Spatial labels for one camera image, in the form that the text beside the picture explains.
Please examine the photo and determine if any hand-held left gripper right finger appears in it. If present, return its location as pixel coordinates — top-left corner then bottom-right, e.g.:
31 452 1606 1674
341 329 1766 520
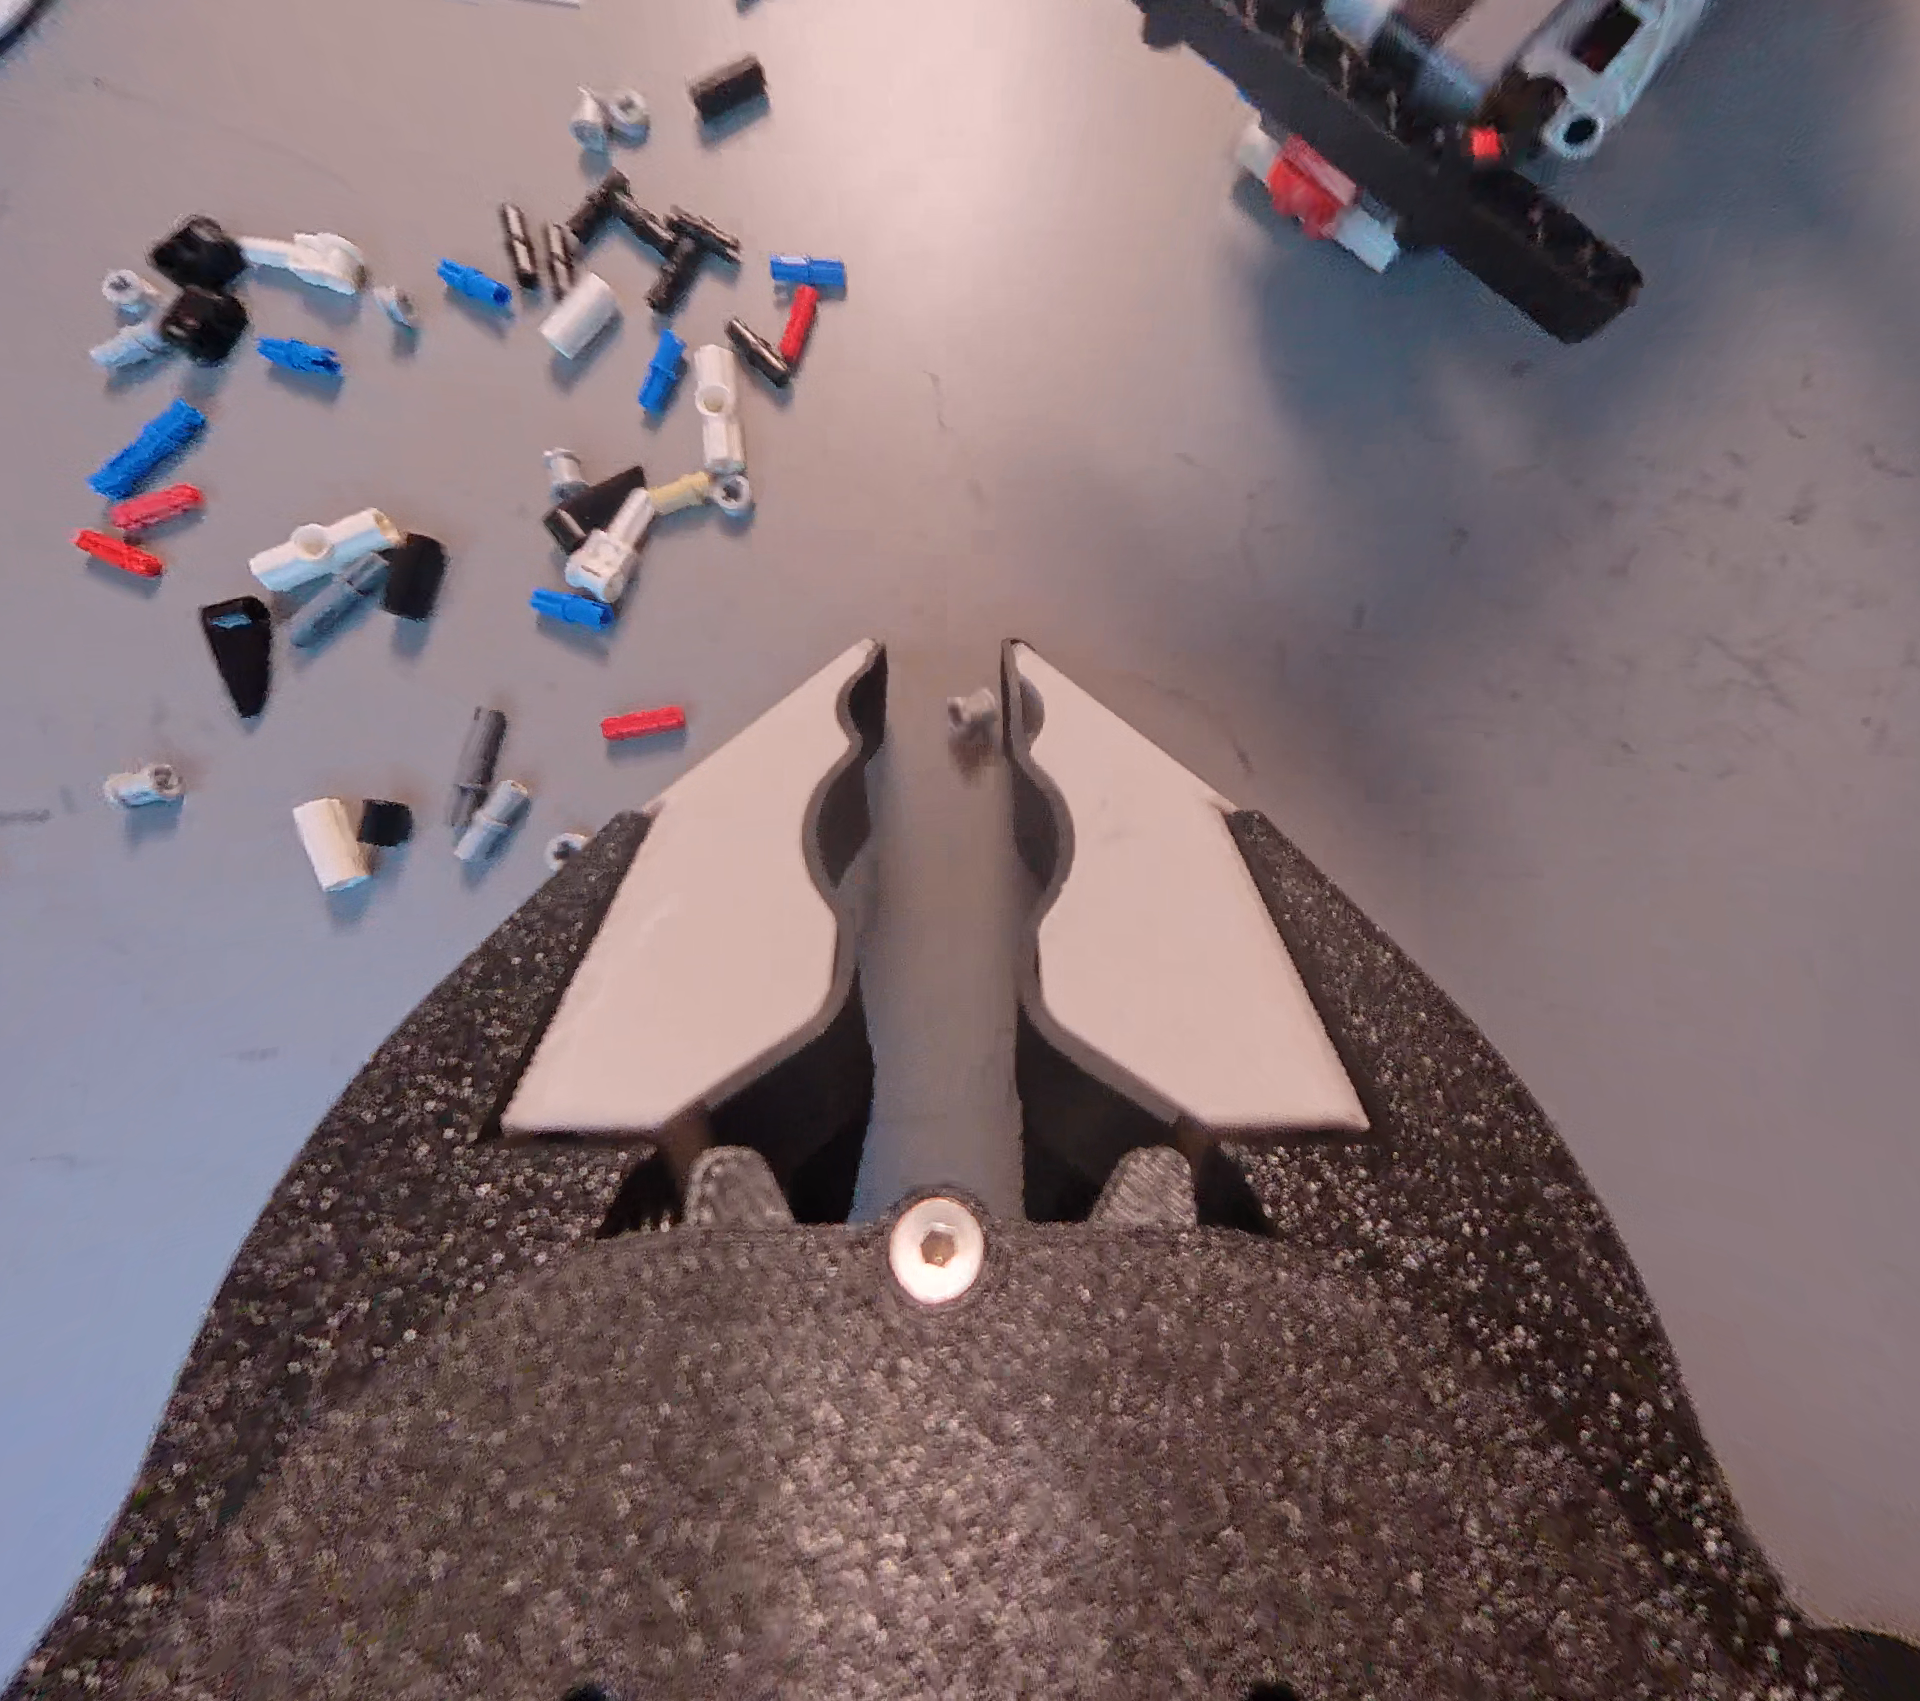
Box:
999 640 1372 1140

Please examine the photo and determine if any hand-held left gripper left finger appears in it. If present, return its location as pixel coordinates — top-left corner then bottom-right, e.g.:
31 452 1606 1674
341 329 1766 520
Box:
499 640 893 1142

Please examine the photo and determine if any toy vehicle chassis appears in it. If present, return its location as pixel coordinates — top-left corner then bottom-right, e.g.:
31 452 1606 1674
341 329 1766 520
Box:
1021 0 1876 347

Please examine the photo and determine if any grey desk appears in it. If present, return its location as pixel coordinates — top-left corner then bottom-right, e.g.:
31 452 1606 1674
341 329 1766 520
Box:
0 0 1920 1643

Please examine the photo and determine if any pile of small building parts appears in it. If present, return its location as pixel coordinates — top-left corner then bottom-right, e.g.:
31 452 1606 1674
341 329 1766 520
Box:
76 0 848 899

